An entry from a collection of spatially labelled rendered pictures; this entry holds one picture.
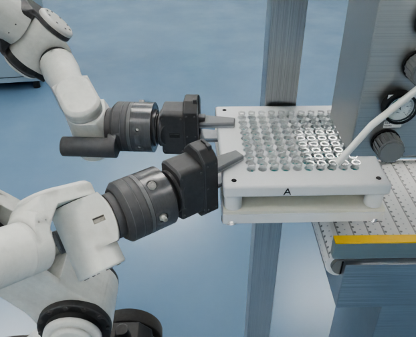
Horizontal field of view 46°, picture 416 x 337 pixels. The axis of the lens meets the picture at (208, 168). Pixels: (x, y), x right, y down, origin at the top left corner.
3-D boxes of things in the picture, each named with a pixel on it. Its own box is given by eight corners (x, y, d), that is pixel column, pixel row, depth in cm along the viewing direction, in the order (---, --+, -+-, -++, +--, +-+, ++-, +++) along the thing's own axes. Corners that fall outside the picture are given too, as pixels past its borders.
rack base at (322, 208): (340, 136, 95) (343, 126, 93) (382, 220, 75) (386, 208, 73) (214, 138, 94) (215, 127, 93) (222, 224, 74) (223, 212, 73)
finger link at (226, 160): (246, 161, 75) (213, 175, 72) (233, 152, 77) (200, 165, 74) (246, 152, 74) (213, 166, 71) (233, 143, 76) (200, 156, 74)
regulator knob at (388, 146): (374, 164, 57) (382, 132, 55) (368, 153, 59) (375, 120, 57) (402, 164, 57) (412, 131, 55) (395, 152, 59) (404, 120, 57)
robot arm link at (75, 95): (115, 142, 89) (91, 99, 97) (105, 105, 82) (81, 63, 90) (81, 156, 87) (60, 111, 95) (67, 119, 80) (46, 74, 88)
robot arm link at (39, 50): (67, 120, 97) (43, 68, 109) (101, 83, 95) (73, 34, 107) (23, 97, 89) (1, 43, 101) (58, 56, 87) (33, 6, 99)
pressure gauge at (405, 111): (380, 124, 56) (388, 94, 53) (377, 119, 57) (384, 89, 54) (413, 124, 56) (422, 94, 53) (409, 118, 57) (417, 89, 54)
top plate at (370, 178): (345, 114, 92) (347, 103, 91) (390, 195, 72) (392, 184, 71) (215, 115, 91) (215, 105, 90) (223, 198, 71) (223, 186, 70)
